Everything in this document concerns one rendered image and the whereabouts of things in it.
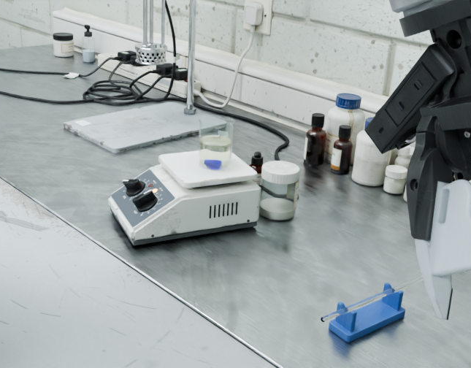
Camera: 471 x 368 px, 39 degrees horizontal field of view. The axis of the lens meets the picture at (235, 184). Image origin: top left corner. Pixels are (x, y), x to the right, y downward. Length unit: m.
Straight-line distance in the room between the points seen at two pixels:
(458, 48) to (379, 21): 0.92
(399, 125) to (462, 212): 0.09
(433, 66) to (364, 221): 0.63
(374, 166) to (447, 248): 0.75
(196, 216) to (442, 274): 0.55
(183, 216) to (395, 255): 0.31
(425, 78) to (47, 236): 0.65
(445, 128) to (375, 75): 0.94
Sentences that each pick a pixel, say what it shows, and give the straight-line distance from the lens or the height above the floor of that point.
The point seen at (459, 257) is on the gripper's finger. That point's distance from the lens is 0.44.
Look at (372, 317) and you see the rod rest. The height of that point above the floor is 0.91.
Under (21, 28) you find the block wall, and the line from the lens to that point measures 2.59.
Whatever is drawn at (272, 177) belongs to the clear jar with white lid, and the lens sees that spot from 1.00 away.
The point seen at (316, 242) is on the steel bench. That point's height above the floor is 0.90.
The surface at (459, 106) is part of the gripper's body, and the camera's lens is 0.44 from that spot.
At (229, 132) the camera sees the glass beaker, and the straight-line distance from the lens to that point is 0.96.
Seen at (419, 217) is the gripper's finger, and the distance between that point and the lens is 0.46.
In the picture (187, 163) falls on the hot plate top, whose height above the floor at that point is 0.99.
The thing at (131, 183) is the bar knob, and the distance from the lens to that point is 0.99.
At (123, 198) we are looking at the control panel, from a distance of 1.00.
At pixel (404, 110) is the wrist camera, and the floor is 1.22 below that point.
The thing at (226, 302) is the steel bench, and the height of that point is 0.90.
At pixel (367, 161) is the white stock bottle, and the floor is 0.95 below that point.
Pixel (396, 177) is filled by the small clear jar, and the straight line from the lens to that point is 1.17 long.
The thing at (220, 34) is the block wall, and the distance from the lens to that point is 1.68.
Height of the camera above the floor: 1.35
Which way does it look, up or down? 23 degrees down
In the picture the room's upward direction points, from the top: 3 degrees clockwise
